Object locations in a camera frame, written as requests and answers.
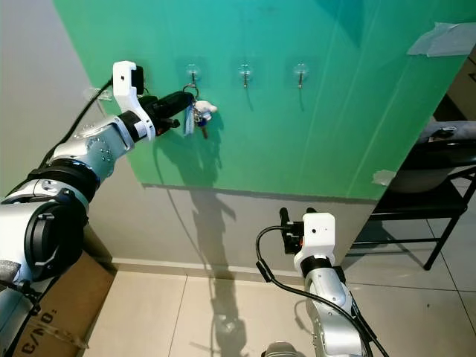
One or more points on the green paper wall sheet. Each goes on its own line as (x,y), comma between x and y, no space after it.
(305,134)

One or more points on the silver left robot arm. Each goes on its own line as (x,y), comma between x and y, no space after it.
(97,152)

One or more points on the white plastic wall clip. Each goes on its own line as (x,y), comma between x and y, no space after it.
(95,95)

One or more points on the key bunch with white plush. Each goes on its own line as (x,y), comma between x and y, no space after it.
(204,110)

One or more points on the brown cardboard box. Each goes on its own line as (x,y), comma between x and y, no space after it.
(74,297)

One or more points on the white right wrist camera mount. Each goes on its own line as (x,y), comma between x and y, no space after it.
(318,232)

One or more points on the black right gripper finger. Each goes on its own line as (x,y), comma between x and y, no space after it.
(285,219)
(311,213)

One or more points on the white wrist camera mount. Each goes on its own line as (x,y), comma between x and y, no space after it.
(318,232)
(125,82)

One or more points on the grey robot leg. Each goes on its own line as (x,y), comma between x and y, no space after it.
(282,350)

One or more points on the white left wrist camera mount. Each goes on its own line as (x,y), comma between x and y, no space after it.
(125,82)

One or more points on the white tape piece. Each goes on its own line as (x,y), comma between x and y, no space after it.
(442,39)
(383,178)

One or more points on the clear adhesive wall hook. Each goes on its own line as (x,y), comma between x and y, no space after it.
(193,73)
(244,74)
(300,74)

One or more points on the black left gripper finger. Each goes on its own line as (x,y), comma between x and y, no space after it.
(178,98)
(180,114)

